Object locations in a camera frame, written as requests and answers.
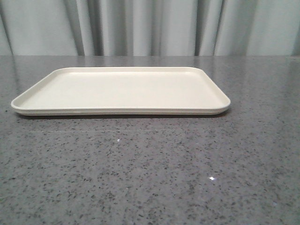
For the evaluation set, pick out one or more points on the cream rectangular plastic tray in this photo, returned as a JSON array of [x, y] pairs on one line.
[[123, 91]]

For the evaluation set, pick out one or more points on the grey pleated curtain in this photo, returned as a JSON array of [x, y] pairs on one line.
[[150, 27]]

